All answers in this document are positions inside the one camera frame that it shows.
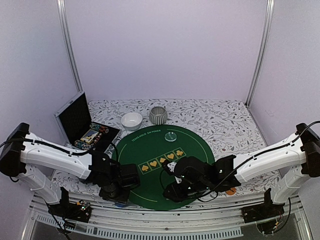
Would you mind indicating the aluminium frame post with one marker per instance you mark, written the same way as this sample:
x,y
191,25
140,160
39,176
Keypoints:
x,y
62,13
261,53

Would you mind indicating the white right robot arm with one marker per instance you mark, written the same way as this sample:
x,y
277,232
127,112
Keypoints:
x,y
300,151

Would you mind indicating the orange big blind button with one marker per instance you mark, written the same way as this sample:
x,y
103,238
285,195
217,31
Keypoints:
x,y
231,191

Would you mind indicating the clear acrylic dealer button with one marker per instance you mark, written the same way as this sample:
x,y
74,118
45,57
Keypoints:
x,y
170,136

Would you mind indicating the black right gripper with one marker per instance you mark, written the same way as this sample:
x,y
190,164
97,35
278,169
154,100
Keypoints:
x,y
177,196

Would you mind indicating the aluminium poker chip case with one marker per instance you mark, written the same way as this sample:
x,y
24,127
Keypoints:
x,y
74,121

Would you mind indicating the poker chip row lower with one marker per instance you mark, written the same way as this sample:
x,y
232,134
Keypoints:
x,y
82,145

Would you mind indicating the striped grey ceramic cup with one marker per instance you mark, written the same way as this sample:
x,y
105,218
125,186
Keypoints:
x,y
158,115

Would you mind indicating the poker chip row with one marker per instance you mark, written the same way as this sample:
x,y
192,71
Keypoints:
x,y
99,128
82,145

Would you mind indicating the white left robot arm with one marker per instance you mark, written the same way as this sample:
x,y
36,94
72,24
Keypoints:
x,y
23,151

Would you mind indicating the round green poker mat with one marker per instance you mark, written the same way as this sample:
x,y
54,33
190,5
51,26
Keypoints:
x,y
147,149

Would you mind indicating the poker chip row upper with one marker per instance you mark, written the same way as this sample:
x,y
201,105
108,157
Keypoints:
x,y
99,128

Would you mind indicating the floral white tablecloth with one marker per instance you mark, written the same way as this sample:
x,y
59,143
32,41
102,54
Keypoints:
x,y
226,126

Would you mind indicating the white ceramic bowl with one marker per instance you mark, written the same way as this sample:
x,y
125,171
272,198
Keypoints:
x,y
132,121

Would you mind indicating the left aluminium frame post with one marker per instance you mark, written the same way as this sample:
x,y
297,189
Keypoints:
x,y
62,13

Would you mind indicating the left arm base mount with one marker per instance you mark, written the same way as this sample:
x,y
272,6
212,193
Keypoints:
x,y
80,212

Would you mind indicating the boxed card deck in case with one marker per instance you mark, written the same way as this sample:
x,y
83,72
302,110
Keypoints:
x,y
89,136

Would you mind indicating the right aluminium frame post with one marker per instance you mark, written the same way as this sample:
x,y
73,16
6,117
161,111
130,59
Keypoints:
x,y
261,53

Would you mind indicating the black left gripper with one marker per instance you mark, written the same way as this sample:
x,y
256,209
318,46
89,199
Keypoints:
x,y
123,198

